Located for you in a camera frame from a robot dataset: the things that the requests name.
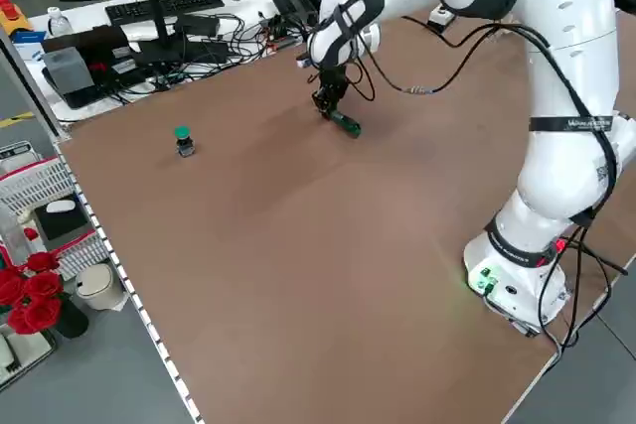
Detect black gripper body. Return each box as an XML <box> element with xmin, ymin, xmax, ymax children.
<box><xmin>316</xmin><ymin>63</ymin><xmax>351</xmax><ymax>95</ymax></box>

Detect black power brick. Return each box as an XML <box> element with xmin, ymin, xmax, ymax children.
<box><xmin>271</xmin><ymin>0</ymin><xmax>319</xmax><ymax>31</ymax></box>

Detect grey control box with buttons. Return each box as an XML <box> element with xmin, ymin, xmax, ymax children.
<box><xmin>426</xmin><ymin>5</ymin><xmax>456</xmax><ymax>29</ymax></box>

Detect black docking station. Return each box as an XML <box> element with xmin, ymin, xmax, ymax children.
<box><xmin>174</xmin><ymin>14</ymin><xmax>223</xmax><ymax>38</ymax></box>

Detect black keyboard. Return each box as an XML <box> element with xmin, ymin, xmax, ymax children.
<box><xmin>104</xmin><ymin>0</ymin><xmax>226</xmax><ymax>27</ymax></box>

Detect black monitor stand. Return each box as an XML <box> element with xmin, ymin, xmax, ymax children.
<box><xmin>133</xmin><ymin>0</ymin><xmax>231</xmax><ymax>68</ymax></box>

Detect dark brown box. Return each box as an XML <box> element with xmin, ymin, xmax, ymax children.
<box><xmin>42</xmin><ymin>25</ymin><xmax>131</xmax><ymax>66</ymax></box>

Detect grey box device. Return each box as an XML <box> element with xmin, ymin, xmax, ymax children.
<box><xmin>43</xmin><ymin>46</ymin><xmax>95</xmax><ymax>93</ymax></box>

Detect clear bottle with white cap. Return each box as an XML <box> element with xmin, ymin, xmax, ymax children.
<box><xmin>47</xmin><ymin>5</ymin><xmax>70</xmax><ymax>39</ymax></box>

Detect black mouse pad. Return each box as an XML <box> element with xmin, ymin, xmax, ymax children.
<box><xmin>33</xmin><ymin>203</ymin><xmax>95</xmax><ymax>241</ymax></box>

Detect small white bin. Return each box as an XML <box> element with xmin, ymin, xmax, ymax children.
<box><xmin>74</xmin><ymin>263</ymin><xmax>125</xmax><ymax>312</ymax></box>

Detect blue box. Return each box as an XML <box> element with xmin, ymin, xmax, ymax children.
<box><xmin>9</xmin><ymin>29</ymin><xmax>49</xmax><ymax>63</ymax></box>

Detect white plastic basket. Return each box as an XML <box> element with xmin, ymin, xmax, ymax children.
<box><xmin>0</xmin><ymin>155</ymin><xmax>113</xmax><ymax>281</ymax></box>

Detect black vase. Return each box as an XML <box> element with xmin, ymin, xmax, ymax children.
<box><xmin>49</xmin><ymin>294</ymin><xmax>90</xmax><ymax>340</ymax></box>

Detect red roses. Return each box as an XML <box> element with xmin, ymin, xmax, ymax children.
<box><xmin>0</xmin><ymin>227</ymin><xmax>65</xmax><ymax>336</ymax></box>

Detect white tray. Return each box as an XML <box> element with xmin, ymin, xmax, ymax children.
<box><xmin>0</xmin><ymin>329</ymin><xmax>59</xmax><ymax>390</ymax></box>

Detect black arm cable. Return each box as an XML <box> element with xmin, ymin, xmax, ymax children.
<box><xmin>342</xmin><ymin>14</ymin><xmax>630</xmax><ymax>246</ymax></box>

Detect green push button switch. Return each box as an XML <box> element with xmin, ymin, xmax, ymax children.
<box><xmin>173</xmin><ymin>124</ymin><xmax>198</xmax><ymax>160</ymax></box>

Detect aluminium frame post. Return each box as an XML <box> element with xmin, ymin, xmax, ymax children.
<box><xmin>0</xmin><ymin>29</ymin><xmax>71</xmax><ymax>142</ymax></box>

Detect black base cable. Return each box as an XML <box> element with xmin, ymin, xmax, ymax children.
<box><xmin>534</xmin><ymin>237</ymin><xmax>628</xmax><ymax>351</ymax></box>

